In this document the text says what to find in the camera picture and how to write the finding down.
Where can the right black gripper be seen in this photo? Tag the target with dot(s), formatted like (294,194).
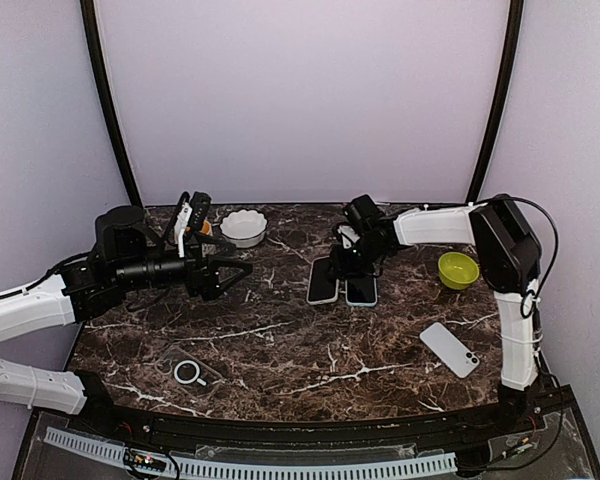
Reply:
(341,267)

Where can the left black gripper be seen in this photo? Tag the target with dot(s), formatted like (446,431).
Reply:
(206,284)

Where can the purple phone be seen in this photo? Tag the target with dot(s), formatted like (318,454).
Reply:
(361,290)

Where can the black phone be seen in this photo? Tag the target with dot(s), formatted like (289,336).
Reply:
(322,287)

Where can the light blue phone case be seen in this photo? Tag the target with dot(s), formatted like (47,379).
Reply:
(362,295)

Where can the clear white phone case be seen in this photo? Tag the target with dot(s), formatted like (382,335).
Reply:
(322,290)

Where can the transparent clear phone case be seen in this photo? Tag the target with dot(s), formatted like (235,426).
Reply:
(188,373)

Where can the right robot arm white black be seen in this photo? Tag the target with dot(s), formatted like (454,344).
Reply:
(509,256)

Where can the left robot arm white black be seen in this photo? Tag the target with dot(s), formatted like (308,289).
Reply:
(128,255)

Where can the white phone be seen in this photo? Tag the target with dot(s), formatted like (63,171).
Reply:
(449,350)

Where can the floral white mug yellow inside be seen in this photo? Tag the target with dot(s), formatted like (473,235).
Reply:
(206,228)

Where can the white scalloped bowl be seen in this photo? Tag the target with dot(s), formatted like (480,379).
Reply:
(244,228)

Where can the green bowl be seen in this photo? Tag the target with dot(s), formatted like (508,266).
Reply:
(457,271)

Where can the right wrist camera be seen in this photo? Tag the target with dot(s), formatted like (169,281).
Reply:
(347,236)

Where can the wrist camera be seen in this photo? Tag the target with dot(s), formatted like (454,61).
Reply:
(188,218)
(347,236)

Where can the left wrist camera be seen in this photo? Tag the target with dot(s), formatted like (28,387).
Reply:
(188,218)

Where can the white slotted cable duct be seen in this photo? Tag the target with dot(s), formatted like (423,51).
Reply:
(147,464)

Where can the left black frame post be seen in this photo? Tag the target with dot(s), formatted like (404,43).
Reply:
(105,97)

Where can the black frame post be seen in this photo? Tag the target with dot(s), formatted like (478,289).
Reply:
(499,98)
(105,97)

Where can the right black frame post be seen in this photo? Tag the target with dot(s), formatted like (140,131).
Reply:
(499,98)

